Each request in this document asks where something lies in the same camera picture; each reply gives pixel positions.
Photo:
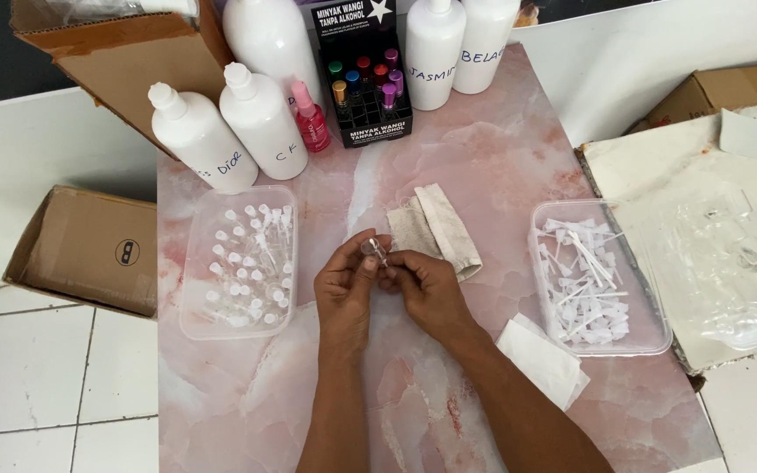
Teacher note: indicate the brown cardboard box black logo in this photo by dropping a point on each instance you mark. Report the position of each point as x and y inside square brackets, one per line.
[89, 253]

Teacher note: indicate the brown cardboard box red print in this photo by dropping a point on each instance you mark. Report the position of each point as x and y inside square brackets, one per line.
[733, 92]

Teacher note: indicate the white tissue paper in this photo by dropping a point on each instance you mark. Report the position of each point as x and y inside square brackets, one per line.
[543, 361]

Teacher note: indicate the large white plastic bottle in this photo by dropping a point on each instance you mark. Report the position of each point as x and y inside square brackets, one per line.
[270, 39]

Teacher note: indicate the person's right hand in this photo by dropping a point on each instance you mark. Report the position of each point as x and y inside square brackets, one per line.
[434, 295]

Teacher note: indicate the pink spray bottle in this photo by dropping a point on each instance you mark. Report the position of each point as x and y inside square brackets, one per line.
[313, 121]

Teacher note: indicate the clear plastic tray of sprayers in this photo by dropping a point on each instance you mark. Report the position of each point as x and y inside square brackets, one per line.
[648, 328]

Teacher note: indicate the open brown cardboard box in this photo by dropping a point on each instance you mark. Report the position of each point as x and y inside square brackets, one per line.
[129, 72]

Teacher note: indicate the black cardboard display box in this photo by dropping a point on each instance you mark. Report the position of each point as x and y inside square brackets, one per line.
[378, 131]

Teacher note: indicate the heap of white sprayer tubes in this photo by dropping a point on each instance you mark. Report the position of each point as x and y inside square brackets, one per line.
[585, 282]

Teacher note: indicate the beige folded cloth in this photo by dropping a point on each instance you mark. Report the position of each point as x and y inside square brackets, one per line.
[441, 230]

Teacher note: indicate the group of coloured-cap roll-on bottles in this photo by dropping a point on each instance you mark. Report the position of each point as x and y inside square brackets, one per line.
[382, 89]

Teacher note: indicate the white worn board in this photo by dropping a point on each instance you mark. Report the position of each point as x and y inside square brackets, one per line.
[654, 171]

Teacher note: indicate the clear plastic tray of vials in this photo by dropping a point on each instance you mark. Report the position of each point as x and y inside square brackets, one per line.
[194, 295]

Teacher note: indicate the white plastic bottle black writing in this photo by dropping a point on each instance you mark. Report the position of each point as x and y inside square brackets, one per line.
[263, 125]
[432, 59]

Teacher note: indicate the person's left hand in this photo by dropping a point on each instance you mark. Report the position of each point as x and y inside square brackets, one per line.
[342, 295]

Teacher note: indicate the clear plastic bag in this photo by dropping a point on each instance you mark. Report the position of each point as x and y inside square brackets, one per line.
[109, 8]

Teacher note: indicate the group of capped spray vials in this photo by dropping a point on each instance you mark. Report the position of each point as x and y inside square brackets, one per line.
[250, 269]

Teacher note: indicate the clear plastic tray lid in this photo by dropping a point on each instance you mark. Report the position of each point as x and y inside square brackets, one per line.
[720, 269]

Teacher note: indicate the small clear glass vial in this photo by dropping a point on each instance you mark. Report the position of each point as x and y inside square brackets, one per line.
[373, 248]

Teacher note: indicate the white plastic bottle blue writing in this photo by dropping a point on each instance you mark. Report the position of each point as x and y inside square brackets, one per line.
[204, 144]
[483, 46]

